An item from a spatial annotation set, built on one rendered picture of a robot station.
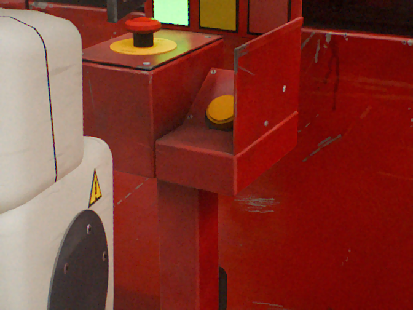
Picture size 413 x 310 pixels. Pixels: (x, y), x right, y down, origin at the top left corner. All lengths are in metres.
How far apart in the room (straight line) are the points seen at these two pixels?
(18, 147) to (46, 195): 0.04
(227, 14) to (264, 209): 0.33
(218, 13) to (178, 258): 0.28
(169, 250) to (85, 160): 0.43
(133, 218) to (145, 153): 0.43
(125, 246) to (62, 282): 0.80
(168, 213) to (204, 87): 0.15
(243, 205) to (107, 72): 0.39
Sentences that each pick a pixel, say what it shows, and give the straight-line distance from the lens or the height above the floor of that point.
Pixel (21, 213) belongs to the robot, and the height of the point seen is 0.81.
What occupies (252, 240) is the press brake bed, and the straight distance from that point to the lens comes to 1.13.
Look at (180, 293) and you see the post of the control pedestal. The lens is 0.92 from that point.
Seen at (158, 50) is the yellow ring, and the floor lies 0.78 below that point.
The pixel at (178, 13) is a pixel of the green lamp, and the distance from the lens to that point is 0.91.
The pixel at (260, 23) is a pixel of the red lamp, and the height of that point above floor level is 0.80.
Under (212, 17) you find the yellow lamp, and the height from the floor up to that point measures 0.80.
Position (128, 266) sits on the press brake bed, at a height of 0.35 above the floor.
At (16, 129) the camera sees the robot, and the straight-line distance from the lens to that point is 0.39.
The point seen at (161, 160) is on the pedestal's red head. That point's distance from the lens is 0.78.
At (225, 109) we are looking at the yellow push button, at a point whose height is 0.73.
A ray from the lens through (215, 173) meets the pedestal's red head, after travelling 0.76.
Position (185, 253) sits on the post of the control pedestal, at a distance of 0.88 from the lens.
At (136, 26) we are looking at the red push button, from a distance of 0.82.
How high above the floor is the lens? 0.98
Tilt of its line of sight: 22 degrees down
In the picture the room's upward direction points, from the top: straight up
